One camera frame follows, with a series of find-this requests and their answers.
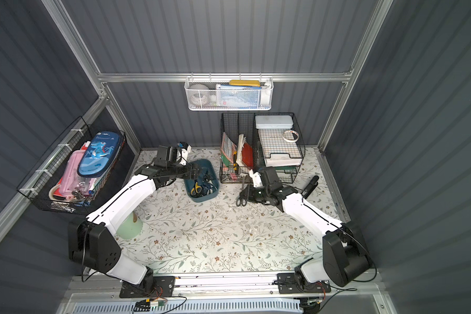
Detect white box on organizer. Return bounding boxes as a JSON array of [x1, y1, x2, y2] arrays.
[[255, 115, 293, 130]]

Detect teal plastic storage box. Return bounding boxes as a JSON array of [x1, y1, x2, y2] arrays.
[[184, 159, 220, 203]]

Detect white wire wall basket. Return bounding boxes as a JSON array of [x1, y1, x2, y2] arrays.
[[184, 78, 274, 111]]

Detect black wire side basket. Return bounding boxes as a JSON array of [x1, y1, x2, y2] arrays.
[[17, 117, 131, 216]]

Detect all black scissors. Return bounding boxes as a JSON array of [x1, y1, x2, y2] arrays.
[[202, 171, 216, 196]]

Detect black stapler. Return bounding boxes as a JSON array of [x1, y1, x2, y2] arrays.
[[302, 175, 319, 199]]

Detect yellow case in basket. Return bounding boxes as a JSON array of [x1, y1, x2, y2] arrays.
[[229, 79, 260, 88]]

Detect black wire desk organizer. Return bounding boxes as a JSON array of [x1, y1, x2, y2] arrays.
[[220, 111, 306, 183]]

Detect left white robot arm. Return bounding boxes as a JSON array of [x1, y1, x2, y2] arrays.
[[68, 142, 200, 293]]

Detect blue dinosaur pencil case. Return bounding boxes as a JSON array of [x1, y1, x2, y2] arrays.
[[77, 131, 124, 178]]

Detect pink pencil case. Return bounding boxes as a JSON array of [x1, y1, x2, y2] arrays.
[[59, 150, 86, 199]]

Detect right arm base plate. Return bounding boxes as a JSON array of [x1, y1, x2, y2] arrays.
[[273, 273, 331, 294]]

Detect yellow black scissors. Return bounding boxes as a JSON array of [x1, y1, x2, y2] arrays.
[[190, 179, 203, 198]]

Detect mint green pen cup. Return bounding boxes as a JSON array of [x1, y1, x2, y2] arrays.
[[116, 212, 143, 240]]

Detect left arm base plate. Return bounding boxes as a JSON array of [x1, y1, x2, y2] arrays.
[[119, 276, 176, 298]]

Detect blue white package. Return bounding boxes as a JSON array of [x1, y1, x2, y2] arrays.
[[215, 85, 261, 109]]

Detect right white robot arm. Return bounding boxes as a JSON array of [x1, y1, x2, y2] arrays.
[[239, 167, 377, 287]]

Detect white tape roll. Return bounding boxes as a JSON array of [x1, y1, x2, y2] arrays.
[[186, 84, 211, 107]]

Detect red folder in organizer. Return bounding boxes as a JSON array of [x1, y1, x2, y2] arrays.
[[242, 142, 254, 169]]

